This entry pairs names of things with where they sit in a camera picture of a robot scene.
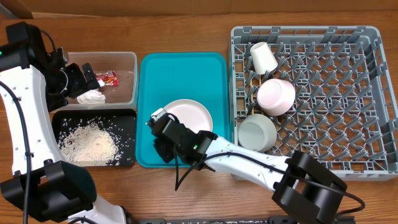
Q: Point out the cardboard backdrop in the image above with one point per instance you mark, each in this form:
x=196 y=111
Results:
x=112 y=8

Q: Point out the white bowl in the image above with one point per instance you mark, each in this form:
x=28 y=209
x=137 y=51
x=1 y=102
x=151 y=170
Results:
x=257 y=132

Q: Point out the white cup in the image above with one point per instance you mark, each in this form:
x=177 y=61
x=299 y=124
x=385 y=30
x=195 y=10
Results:
x=263 y=59

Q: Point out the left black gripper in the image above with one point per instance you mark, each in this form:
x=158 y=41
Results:
x=79 y=83

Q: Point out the black plastic tray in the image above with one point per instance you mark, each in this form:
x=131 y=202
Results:
x=124 y=121

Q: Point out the grey dishwasher rack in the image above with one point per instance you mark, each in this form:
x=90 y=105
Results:
x=345 y=110

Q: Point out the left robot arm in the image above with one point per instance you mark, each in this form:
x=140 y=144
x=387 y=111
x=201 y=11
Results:
x=35 y=82

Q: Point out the white napkin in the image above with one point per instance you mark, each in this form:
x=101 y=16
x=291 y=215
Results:
x=91 y=97

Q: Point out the teal serving tray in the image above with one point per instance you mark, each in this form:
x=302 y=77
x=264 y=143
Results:
x=166 y=77

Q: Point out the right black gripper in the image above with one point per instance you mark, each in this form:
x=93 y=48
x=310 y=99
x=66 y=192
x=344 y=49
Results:
x=166 y=158

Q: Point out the large white plate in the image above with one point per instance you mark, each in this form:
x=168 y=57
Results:
x=192 y=114

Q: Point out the red foil wrapper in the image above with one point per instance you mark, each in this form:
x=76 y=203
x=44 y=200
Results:
x=108 y=78

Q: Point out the white rice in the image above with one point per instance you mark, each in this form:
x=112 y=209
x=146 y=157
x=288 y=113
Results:
x=88 y=144

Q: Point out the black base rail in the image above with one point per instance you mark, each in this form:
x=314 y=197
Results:
x=279 y=219

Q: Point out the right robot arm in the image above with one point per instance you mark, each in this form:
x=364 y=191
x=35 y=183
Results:
x=306 y=190

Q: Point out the clear plastic bin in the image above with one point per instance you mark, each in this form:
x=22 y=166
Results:
x=124 y=64

